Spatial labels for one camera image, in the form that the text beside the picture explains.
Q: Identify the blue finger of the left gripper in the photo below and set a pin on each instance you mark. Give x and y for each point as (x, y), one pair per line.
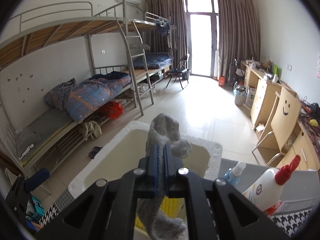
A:
(36, 180)

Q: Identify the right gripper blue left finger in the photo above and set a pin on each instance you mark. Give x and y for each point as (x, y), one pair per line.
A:
(149, 180)

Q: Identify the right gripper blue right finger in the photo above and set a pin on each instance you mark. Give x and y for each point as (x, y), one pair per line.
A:
(172, 164)

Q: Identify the grey sock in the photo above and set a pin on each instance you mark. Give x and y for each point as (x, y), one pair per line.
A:
(164, 129)

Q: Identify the person left hand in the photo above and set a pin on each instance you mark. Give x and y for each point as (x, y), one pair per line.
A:
(37, 226)

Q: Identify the white foam box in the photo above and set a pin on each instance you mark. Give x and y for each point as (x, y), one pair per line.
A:
(124, 152)

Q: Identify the blue spray bottle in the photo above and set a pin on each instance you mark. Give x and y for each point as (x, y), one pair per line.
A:
(233, 175)

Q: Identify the red plastic bag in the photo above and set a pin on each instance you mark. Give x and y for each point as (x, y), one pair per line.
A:
(112, 110)

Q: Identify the white pump bottle red cap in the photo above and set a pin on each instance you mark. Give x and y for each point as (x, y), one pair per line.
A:
(266, 191)

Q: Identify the blue plaid quilt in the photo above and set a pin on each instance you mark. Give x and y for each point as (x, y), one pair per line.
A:
(79, 100)

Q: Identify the wooden smiley chair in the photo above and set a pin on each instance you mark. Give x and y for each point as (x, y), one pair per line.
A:
(280, 123)

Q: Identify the metal bunk bed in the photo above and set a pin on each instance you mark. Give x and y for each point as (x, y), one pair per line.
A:
(54, 43)

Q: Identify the black folding chair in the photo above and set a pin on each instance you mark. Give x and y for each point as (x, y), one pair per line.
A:
(179, 71)

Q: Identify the houndstooth table cloth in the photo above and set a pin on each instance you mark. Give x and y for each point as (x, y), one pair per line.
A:
(215, 210)

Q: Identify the wooden desk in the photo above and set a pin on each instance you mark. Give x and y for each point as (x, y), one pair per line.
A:
(304, 141)

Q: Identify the right brown curtain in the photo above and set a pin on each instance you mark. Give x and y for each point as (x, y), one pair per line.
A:
(239, 33)

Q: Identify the brown curtain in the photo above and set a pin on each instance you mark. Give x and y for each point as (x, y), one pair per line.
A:
(170, 35)
(239, 33)

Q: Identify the left brown curtain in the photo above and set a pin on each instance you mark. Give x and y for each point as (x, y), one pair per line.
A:
(170, 35)

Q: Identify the balcony glass door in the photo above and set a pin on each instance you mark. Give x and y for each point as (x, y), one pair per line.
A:
(202, 18)

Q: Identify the pink anime wall picture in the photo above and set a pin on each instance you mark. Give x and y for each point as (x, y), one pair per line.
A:
(318, 65)

